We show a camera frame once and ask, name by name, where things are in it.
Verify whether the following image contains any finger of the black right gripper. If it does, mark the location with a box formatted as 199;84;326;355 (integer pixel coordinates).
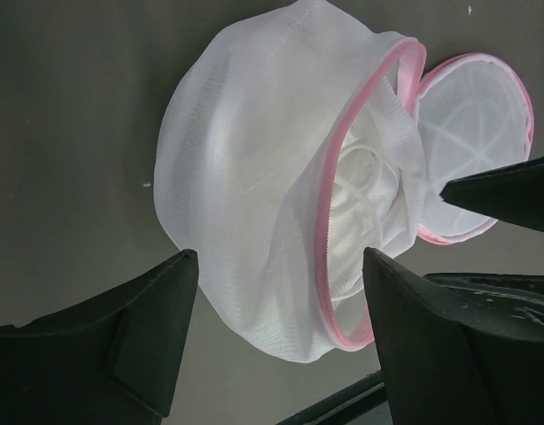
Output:
422;273;544;350
440;157;544;233

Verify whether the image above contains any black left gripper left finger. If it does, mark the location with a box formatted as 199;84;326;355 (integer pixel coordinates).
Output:
0;250;199;424

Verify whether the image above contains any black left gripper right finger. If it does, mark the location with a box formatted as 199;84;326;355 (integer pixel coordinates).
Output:
363;248;544;424

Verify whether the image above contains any white bra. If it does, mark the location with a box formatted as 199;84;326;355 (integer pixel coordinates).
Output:
328;129;427;303

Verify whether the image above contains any white mesh laundry bag pink zipper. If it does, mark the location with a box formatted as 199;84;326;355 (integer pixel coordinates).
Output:
154;1;534;363

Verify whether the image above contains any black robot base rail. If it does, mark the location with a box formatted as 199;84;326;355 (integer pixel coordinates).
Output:
278;370;392;425

